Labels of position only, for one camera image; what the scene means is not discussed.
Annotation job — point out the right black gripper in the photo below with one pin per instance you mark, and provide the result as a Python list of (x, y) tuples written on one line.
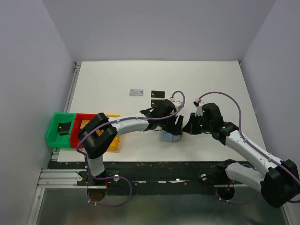
[(190, 127)]

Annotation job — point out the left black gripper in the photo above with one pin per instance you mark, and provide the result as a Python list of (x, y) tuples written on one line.
[(176, 129)]

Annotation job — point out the beige card holder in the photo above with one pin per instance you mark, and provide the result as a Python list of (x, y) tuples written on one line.
[(168, 137)]

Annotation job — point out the light blue VIP card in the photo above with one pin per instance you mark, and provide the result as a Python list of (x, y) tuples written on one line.
[(136, 92)]

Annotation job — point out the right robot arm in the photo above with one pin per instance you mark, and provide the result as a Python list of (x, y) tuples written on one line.
[(276, 180)]

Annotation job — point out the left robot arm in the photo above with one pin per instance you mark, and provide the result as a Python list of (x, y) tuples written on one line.
[(100, 131)]

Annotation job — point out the tan card in red bin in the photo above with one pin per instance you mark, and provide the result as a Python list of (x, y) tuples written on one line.
[(84, 123)]

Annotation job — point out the black card in green bin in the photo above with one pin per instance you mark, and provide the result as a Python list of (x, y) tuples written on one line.
[(64, 128)]

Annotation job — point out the yellow plastic bin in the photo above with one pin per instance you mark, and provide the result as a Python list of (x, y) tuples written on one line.
[(114, 145)]

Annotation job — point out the red plastic bin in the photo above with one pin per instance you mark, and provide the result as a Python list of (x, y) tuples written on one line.
[(77, 127)]

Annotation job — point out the green plastic bin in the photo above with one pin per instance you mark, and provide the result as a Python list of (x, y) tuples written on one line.
[(53, 139)]

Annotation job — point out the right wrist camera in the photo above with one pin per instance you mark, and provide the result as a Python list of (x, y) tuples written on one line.
[(198, 104)]

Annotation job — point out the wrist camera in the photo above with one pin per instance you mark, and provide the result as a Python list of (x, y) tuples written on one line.
[(178, 104), (198, 104)]

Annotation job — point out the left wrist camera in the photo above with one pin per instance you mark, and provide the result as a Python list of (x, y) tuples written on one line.
[(178, 104)]

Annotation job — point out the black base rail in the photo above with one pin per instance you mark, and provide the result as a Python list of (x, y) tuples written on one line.
[(152, 178)]

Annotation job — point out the aluminium side rail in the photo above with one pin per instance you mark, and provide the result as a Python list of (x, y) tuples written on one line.
[(72, 87)]

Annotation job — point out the front aluminium rail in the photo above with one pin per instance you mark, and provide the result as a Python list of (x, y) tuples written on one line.
[(57, 178)]

